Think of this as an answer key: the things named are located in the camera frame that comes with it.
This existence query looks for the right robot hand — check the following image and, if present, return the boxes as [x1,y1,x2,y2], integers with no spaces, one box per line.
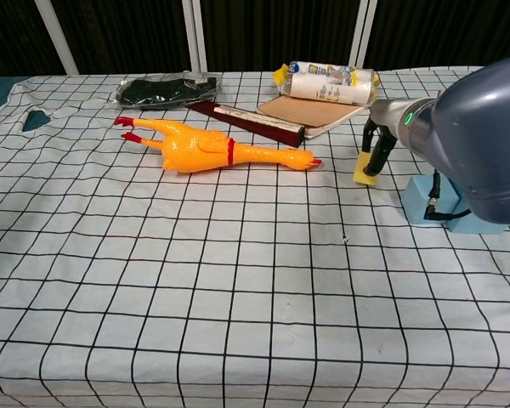
[362,110,400,178]

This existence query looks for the small yellow foam cube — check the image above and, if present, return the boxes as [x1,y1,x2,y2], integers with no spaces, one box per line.
[352,150,378,188]

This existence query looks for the large blue foam cube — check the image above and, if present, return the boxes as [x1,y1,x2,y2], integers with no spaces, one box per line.
[402,173,507,235]

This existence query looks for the brown cover notebook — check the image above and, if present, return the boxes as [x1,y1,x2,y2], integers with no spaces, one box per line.
[256,93,371,140]

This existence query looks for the pack of trash bag rolls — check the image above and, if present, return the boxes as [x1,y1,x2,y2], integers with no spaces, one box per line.
[273,60,382,106]

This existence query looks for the dark red long box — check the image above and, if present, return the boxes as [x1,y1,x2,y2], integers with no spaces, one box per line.
[186,100,305,148]

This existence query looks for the orange rubber chicken toy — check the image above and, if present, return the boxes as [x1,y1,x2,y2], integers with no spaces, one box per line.
[114,116,323,173]

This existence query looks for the checked light blue tablecloth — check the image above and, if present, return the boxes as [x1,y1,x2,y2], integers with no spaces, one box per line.
[0,65,510,408]

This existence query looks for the black gloves in plastic bag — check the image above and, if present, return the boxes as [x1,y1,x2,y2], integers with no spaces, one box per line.
[110,72,225,110]

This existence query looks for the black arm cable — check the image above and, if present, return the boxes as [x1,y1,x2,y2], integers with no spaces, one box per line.
[423,168,472,222]

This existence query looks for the white double partition post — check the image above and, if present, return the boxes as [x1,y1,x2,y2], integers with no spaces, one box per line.
[182,0,208,72]

